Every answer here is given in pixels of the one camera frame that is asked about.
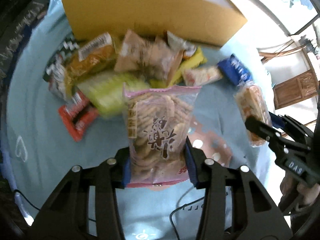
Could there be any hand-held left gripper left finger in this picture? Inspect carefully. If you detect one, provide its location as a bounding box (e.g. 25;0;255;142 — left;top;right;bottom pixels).
30;146;132;240

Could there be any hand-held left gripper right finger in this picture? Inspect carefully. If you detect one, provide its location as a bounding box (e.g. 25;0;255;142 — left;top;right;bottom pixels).
184;135;293;240

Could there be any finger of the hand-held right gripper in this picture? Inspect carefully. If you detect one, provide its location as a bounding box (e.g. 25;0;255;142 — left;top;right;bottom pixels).
269;111;313;143
244;115;284;150

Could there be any clear orange cracker packet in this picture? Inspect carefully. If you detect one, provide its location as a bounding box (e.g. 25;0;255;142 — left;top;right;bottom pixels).
233;84;273;148

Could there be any clear bag of biscuits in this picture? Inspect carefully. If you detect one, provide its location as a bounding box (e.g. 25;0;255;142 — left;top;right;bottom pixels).
122;82;202;188

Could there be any blue snack packet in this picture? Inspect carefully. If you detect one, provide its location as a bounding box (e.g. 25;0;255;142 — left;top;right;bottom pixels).
217;54;254;87

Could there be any red snack bar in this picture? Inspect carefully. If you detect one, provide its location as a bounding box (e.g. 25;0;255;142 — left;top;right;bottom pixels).
58;92;99;142

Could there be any green and white snack packet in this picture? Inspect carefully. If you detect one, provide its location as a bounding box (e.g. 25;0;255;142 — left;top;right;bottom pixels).
76;71;150;118

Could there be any yellow snack bar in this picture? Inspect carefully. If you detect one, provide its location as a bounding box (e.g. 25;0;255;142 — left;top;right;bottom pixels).
150;46;208;88

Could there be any brown snack packet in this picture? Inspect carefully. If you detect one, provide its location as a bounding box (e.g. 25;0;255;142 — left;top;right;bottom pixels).
114;29;184;80

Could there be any yellow cardboard box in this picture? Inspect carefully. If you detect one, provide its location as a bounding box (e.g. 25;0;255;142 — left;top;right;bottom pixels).
61;0;248;47

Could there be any person's right hand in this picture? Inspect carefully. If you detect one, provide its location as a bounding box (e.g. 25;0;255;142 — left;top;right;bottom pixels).
280;172;318;208

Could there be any carved wooden cabinet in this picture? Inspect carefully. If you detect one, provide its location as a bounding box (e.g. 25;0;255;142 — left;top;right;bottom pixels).
272;70;320;110

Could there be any small red and white packet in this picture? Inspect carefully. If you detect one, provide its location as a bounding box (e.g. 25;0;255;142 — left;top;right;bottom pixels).
182;65;223;87

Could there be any light blue printed tablecloth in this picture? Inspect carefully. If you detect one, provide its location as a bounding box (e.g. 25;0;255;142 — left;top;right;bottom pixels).
5;0;283;240

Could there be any black snack packet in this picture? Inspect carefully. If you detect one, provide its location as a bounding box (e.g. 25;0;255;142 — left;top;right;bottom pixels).
44;36;83;100

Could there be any orange packet with barcode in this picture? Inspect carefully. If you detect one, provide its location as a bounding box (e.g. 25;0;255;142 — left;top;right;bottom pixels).
66;32;118;74

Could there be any crinkled silver snack packet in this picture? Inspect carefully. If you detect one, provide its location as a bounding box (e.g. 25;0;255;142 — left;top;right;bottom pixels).
166;30;197;58

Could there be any dark carved wooden furniture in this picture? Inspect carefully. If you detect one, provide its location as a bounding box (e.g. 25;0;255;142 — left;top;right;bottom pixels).
0;0;55;80

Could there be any black cable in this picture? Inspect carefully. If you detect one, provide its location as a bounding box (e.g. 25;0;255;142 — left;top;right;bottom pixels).
170;192;208;240
14;189;40;211

